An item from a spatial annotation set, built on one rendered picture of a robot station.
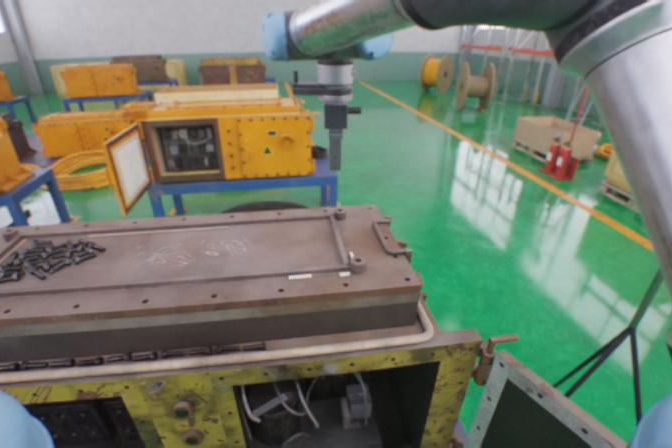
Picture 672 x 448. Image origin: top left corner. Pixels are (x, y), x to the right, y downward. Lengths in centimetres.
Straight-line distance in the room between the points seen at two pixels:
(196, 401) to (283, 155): 273
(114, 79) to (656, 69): 974
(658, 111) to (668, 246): 11
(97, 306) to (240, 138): 262
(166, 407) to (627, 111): 99
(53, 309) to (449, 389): 99
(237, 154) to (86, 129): 423
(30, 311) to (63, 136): 653
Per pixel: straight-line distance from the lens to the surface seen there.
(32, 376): 104
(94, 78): 1004
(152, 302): 91
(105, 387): 99
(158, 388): 96
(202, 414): 102
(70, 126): 737
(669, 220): 39
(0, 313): 107
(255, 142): 340
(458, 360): 101
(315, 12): 53
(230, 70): 922
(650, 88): 39
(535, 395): 97
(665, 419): 32
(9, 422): 32
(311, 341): 92
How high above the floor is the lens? 190
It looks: 29 degrees down
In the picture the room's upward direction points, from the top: straight up
